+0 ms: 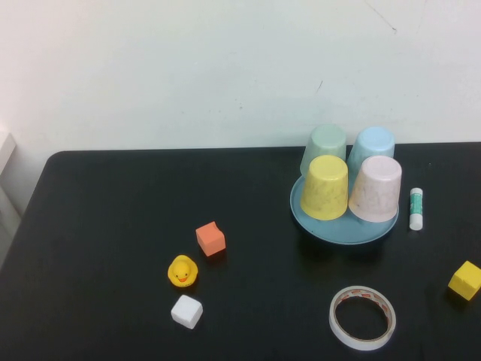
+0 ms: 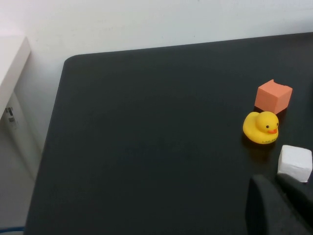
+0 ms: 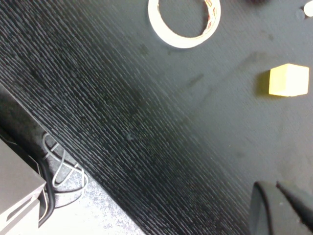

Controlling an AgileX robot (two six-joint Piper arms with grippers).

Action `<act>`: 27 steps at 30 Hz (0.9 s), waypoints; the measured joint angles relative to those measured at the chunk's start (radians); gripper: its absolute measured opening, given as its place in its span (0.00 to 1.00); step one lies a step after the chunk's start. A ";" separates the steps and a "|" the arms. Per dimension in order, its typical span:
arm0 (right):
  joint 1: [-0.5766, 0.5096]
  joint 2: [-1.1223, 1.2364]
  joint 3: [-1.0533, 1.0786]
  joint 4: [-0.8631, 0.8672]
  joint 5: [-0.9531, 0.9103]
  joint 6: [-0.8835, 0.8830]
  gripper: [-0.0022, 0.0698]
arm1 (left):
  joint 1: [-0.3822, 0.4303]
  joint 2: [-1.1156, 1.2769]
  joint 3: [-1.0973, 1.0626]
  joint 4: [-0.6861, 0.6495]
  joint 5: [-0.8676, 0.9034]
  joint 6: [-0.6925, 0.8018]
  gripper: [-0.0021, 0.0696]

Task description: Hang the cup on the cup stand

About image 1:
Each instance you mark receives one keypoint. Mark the light blue plastic cup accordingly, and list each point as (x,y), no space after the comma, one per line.
(374,144)

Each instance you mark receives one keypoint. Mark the white foam cube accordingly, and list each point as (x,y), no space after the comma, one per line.
(186,312)

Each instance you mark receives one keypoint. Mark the yellow foam cube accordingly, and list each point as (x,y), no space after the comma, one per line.
(465,280)

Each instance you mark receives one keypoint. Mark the green plastic cup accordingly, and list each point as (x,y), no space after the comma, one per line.
(325,144)

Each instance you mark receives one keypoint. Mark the yellow plastic cup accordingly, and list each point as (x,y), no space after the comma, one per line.
(325,188)

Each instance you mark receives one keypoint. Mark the white tape roll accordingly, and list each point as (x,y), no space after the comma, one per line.
(362,343)

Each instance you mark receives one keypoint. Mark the yellow rubber duck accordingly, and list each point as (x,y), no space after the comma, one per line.
(182,272)

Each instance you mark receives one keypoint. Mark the orange foam cube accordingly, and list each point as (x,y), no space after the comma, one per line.
(210,240)

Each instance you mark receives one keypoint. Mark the pink plastic cup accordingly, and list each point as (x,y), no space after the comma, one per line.
(376,192)

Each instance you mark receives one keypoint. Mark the white green glue stick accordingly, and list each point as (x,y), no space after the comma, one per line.
(416,210)

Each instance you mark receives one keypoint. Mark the blue cup stand with pegs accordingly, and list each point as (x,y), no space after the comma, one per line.
(338,234)

